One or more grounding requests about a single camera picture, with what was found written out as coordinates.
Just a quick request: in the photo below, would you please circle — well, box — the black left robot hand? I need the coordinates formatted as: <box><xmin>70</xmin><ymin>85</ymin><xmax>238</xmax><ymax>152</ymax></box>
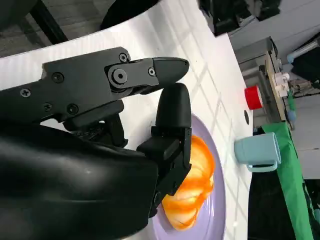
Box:
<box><xmin>199</xmin><ymin>0</ymin><xmax>281</xmax><ymax>37</ymax></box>

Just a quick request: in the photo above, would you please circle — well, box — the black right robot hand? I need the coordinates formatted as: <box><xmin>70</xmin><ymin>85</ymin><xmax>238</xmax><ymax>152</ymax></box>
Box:
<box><xmin>0</xmin><ymin>46</ymin><xmax>193</xmax><ymax>240</ymax></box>

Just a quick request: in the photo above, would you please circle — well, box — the orange and white bread roll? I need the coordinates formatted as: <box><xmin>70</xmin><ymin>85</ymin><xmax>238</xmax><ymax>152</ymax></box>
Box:
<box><xmin>161</xmin><ymin>134</ymin><xmax>216</xmax><ymax>231</ymax></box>

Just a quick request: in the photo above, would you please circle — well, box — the red cylinder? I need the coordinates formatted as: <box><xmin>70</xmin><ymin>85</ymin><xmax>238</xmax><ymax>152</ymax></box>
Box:
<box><xmin>244</xmin><ymin>85</ymin><xmax>264</xmax><ymax>110</ymax></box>

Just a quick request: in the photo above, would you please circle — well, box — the small white device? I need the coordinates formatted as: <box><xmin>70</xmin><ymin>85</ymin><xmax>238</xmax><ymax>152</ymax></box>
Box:
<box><xmin>273</xmin><ymin>71</ymin><xmax>291</xmax><ymax>97</ymax></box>

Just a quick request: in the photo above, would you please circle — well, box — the wooden workbench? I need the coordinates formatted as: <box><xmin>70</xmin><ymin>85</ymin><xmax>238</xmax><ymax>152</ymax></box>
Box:
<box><xmin>259</xmin><ymin>37</ymin><xmax>294</xmax><ymax>123</ymax></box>

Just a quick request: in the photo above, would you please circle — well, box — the pale green mug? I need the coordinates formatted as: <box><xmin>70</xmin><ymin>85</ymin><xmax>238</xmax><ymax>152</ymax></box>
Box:
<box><xmin>234</xmin><ymin>132</ymin><xmax>282</xmax><ymax>173</ymax></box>

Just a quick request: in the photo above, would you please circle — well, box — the lilac plate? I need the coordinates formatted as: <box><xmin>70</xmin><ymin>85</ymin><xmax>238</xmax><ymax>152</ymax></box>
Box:
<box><xmin>147</xmin><ymin>113</ymin><xmax>227</xmax><ymax>240</ymax></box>

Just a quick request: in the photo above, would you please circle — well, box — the green cloth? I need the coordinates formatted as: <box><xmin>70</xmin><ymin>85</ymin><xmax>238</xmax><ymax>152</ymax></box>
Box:
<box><xmin>261</xmin><ymin>122</ymin><xmax>320</xmax><ymax>240</ymax></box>

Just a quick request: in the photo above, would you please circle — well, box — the black metal frame bar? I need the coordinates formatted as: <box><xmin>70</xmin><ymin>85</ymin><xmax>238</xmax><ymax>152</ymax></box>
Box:
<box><xmin>28</xmin><ymin>0</ymin><xmax>69</xmax><ymax>47</ymax></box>

